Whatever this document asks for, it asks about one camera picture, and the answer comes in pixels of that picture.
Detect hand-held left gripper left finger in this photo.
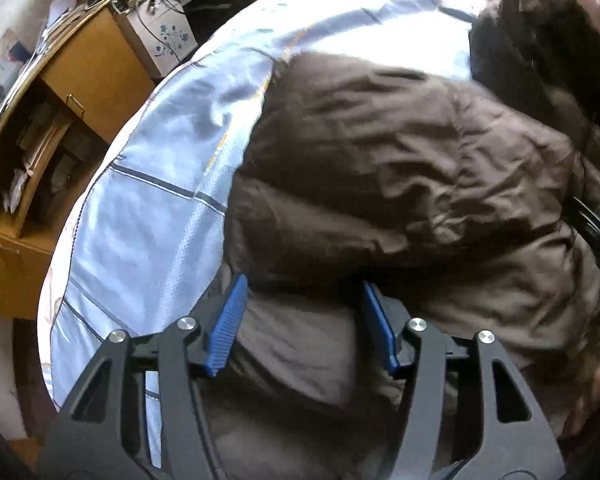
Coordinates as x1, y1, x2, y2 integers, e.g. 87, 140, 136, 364
37, 274, 251, 480

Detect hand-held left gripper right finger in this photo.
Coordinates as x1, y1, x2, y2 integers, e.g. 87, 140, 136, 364
361, 280, 567, 480

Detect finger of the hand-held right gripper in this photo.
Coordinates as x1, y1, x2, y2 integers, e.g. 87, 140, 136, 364
570, 195, 600, 306

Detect brown padded jacket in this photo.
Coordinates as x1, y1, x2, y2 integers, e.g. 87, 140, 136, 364
200, 0, 600, 480

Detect light blue checked bedsheet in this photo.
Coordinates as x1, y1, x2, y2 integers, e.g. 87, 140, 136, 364
37, 0, 486, 463

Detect wooden desk cabinet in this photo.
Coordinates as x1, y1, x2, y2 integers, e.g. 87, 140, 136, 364
0, 2, 157, 321

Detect white floral print box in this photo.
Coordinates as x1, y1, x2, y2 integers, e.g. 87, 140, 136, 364
112, 0, 201, 79

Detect white papers pile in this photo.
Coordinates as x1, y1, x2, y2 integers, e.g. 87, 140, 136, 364
0, 25, 48, 133

